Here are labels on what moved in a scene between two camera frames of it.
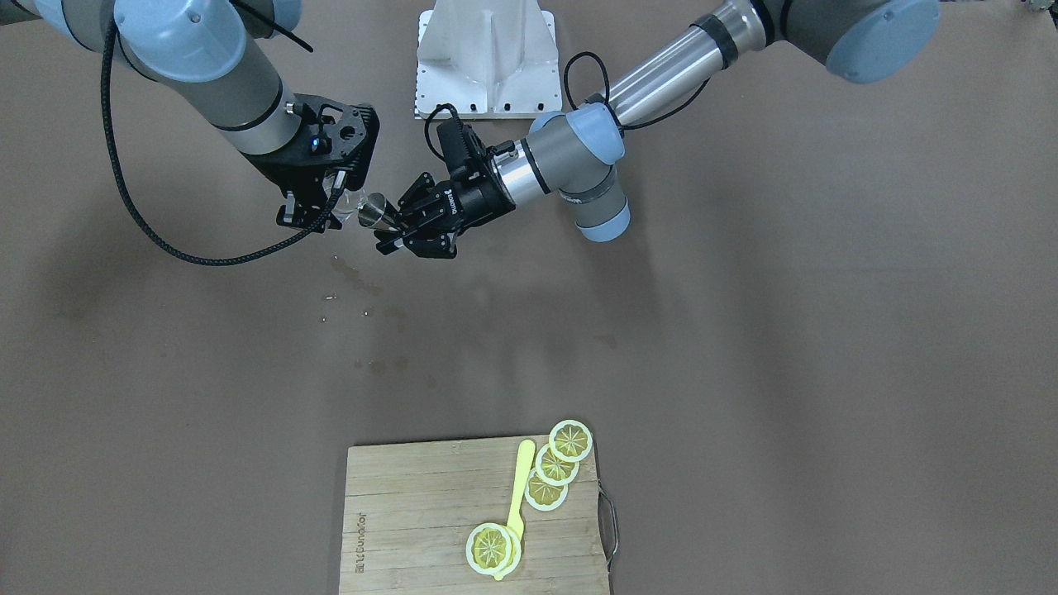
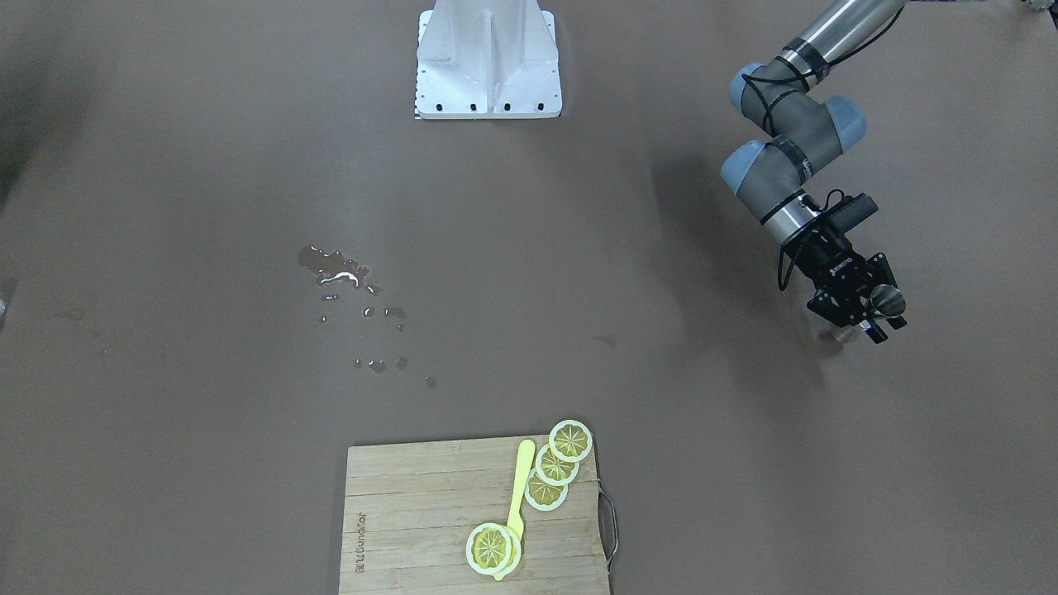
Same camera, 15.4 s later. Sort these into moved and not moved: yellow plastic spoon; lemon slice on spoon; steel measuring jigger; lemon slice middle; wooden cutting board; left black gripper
Moved: steel measuring jigger; left black gripper
Not moved: yellow plastic spoon; lemon slice on spoon; lemon slice middle; wooden cutting board
